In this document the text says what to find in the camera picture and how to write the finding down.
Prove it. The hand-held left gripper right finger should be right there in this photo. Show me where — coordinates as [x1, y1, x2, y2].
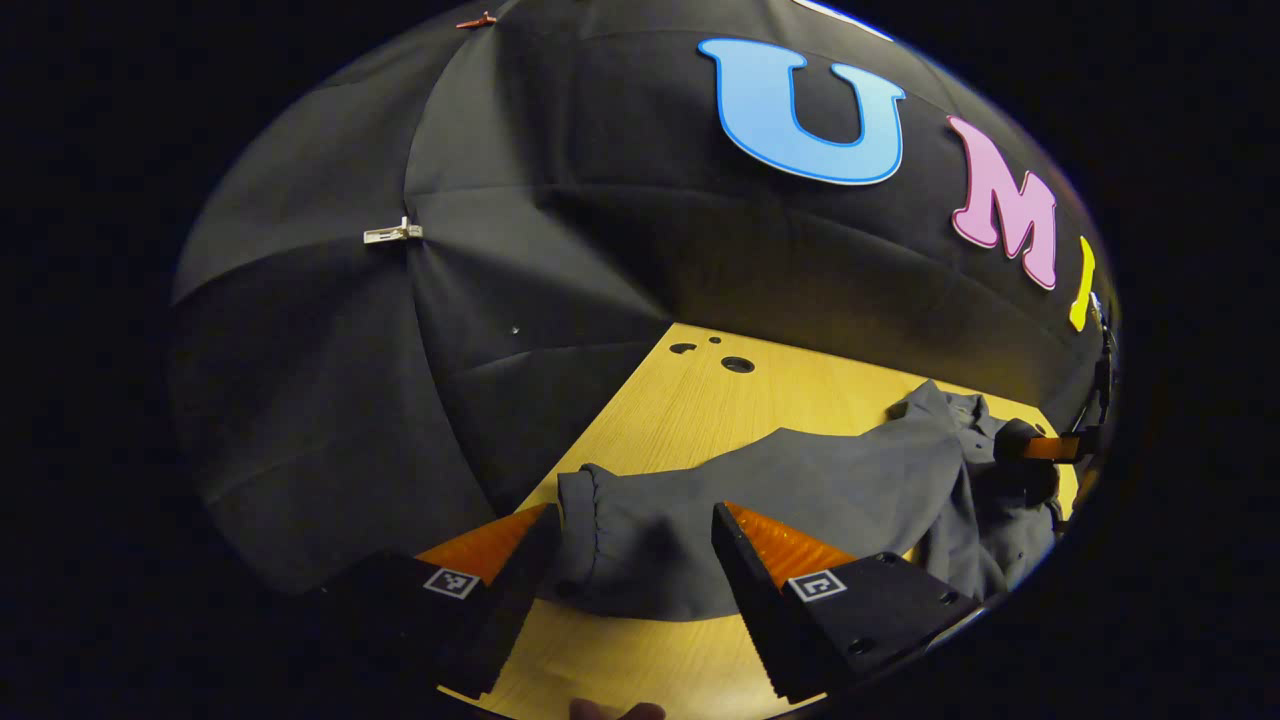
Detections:
[712, 502, 986, 706]

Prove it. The black backdrop cloth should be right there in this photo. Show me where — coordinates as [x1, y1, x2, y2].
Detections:
[170, 0, 1121, 601]

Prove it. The grey collared shirt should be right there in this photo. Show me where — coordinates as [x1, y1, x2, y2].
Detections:
[545, 380, 1066, 623]

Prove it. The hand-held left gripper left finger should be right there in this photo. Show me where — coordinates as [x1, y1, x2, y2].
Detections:
[330, 503, 563, 701]

